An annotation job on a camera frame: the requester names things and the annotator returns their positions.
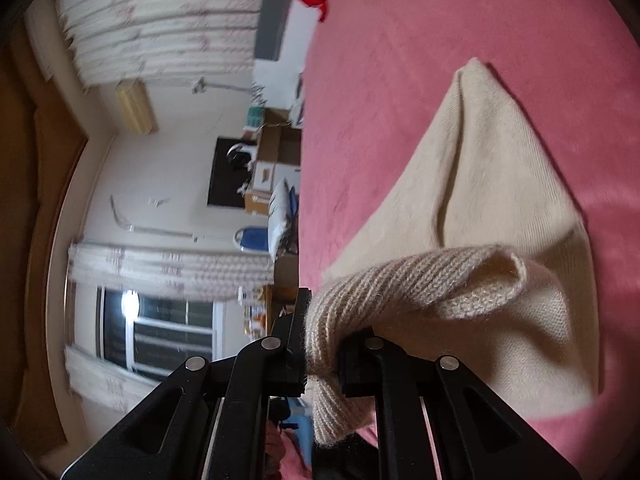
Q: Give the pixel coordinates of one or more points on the white appliance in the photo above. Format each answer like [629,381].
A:
[239,155]

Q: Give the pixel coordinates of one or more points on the grey and white headboard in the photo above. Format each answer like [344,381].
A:
[272,25]

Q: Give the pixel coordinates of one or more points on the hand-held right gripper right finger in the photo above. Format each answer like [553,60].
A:
[357,355]

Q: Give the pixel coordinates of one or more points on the white drawer unit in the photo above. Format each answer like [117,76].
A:
[262,185]

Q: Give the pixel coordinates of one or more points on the pink plush bed blanket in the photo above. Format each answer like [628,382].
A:
[400,35]

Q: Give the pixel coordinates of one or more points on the cream ribbed hem sweater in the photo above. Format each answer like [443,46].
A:
[500,185]

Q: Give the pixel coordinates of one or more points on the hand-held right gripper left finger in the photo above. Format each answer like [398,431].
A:
[295,330]

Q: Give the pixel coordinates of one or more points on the beige air conditioner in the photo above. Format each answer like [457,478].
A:
[137,107]

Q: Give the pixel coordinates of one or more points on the blue chair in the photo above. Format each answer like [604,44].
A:
[252,239]

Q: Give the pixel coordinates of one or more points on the silver white pillow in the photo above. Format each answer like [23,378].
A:
[281,215]

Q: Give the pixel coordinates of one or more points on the wooden side table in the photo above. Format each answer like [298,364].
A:
[272,305]

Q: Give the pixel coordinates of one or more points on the window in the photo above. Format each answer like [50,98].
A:
[160,330]

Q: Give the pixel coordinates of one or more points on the wooden desk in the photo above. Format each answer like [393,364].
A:
[280,145]

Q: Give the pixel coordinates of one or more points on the white wall pipe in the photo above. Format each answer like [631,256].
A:
[150,230]

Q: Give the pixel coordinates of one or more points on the black television screen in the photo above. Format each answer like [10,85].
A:
[220,180]

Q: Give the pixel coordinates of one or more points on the teal storage basket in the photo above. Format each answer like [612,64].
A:
[254,116]

